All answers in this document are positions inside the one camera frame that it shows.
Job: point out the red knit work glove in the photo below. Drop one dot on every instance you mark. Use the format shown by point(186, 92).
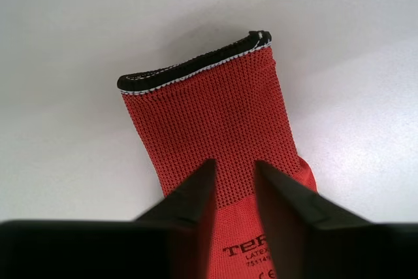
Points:
point(225, 122)

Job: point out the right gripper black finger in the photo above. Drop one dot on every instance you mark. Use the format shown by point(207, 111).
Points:
point(343, 249)
point(98, 249)

